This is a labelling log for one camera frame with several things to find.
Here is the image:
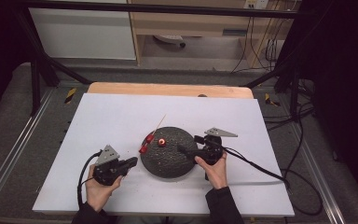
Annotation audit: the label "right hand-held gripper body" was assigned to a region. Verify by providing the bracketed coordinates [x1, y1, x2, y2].
[194, 127, 239, 166]

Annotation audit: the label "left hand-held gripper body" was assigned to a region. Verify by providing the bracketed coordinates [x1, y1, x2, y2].
[92, 144, 129, 187]

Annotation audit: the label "round black plate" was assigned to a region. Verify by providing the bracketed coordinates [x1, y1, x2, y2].
[140, 126, 200, 179]

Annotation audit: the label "person's right hand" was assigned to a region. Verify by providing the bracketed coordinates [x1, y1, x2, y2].
[194, 151, 228, 190]

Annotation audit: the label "person's left hand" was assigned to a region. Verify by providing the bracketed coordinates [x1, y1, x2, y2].
[85, 163, 124, 214]

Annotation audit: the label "white board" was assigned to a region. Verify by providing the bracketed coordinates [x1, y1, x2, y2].
[32, 92, 296, 217]

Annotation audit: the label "wooden table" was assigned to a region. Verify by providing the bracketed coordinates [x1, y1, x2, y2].
[87, 81, 255, 100]

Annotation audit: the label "yellow black tape strip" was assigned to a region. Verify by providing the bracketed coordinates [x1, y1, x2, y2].
[264, 92, 282, 107]
[63, 87, 77, 105]

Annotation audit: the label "black metal stand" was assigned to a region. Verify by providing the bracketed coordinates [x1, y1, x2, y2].
[14, 6, 93, 117]
[243, 59, 304, 123]

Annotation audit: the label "white power strip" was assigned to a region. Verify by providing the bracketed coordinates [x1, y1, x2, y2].
[153, 34, 187, 49]

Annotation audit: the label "light wooden desk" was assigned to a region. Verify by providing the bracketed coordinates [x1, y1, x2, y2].
[127, 0, 293, 69]

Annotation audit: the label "white cabinet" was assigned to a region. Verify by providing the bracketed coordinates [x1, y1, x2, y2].
[27, 0, 137, 61]

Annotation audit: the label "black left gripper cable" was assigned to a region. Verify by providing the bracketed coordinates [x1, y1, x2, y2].
[76, 150, 103, 210]

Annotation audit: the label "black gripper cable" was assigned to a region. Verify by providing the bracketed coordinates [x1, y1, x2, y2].
[76, 150, 103, 210]
[223, 147, 324, 217]

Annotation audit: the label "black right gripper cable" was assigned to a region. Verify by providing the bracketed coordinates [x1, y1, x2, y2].
[223, 147, 324, 217]

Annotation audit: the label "aluminium rail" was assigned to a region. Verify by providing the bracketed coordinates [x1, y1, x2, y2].
[0, 88, 56, 213]
[291, 122, 347, 224]

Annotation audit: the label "black floor cables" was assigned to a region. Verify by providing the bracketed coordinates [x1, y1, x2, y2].
[261, 77, 317, 133]

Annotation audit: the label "hanging black cables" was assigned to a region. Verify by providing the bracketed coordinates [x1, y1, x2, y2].
[230, 15, 282, 75]

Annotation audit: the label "black metal frame bar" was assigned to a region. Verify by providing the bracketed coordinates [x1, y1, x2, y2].
[20, 0, 300, 20]

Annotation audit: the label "white wall socket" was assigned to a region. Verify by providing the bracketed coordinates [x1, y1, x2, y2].
[243, 0, 269, 10]

